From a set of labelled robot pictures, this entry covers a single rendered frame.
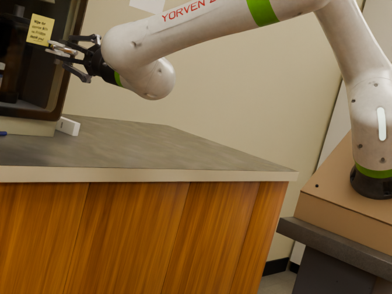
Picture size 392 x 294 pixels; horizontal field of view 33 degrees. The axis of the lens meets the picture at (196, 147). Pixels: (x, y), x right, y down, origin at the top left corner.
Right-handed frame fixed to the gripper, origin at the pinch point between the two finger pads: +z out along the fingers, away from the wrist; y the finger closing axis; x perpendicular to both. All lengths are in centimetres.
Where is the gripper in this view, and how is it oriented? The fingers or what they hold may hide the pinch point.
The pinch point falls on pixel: (58, 48)
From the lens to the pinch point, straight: 183.2
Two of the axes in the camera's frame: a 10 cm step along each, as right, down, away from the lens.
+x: -5.8, -0.4, -8.2
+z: -7.8, -2.8, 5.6
